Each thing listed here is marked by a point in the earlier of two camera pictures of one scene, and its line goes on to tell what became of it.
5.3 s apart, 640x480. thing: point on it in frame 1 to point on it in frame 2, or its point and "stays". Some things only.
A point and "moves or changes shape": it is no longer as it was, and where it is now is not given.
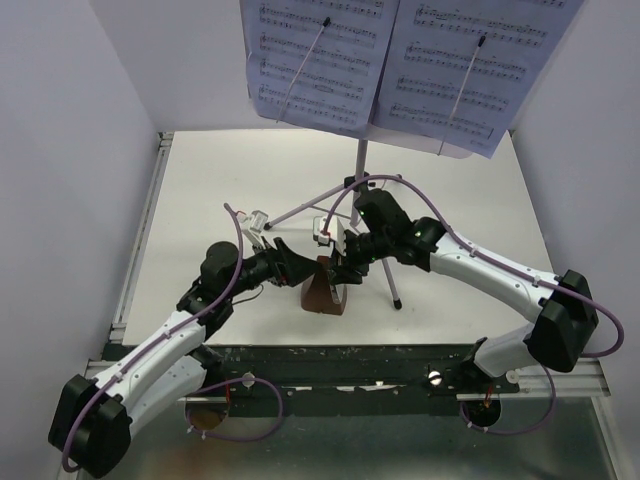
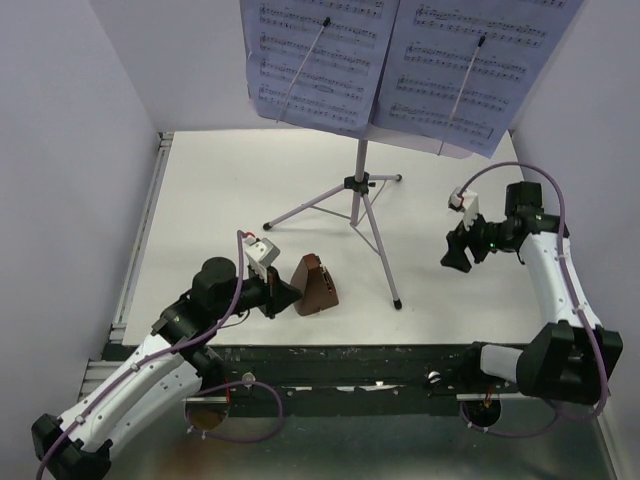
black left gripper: [286, 266] to [279, 294]
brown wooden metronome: [318, 294] moves or changes shape
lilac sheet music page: [317, 63] stays
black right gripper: [342, 270] to [458, 239]
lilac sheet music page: [462, 71] stays
